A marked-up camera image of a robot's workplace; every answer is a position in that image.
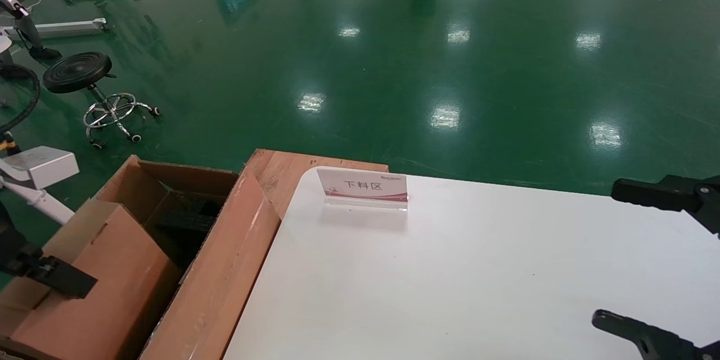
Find black silver humanoid robot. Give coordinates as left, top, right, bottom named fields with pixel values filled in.
left=0, top=0, right=62, bottom=81

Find black round stool chrome base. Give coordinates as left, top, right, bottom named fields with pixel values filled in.
left=42, top=51, right=161, bottom=151

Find black foam block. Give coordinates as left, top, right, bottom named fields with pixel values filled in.
left=154, top=191, right=226, bottom=271

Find acrylic sign with red print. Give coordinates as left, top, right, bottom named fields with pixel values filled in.
left=316, top=166, right=409, bottom=213

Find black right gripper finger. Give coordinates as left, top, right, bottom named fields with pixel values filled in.
left=592, top=309, right=720, bottom=360
left=611, top=174, right=720, bottom=235

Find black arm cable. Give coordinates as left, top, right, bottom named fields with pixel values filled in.
left=0, top=63, right=42, bottom=137

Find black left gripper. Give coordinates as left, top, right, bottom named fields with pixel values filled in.
left=0, top=202, right=98, bottom=299

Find large open cardboard box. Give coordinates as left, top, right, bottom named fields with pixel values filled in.
left=0, top=154, right=282, bottom=360

